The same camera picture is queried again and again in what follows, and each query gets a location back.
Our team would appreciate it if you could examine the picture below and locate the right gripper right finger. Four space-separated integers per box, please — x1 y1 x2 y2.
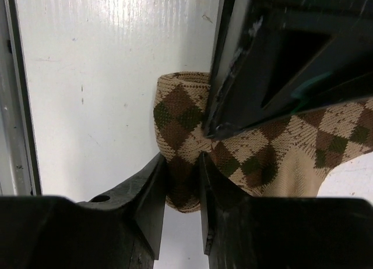
198 153 262 254

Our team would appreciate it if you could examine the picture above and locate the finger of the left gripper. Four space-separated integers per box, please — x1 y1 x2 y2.
202 0 262 137
206 73 372 140

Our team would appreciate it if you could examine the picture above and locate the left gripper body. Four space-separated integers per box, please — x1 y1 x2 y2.
233 0 372 109

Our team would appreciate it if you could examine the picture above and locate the brown argyle sock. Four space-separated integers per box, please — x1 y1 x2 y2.
153 72 372 213

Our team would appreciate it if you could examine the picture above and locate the aluminium rail frame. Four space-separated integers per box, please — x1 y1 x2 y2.
1 0 42 196

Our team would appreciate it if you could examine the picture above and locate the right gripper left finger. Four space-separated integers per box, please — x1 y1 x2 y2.
76 154 166 259

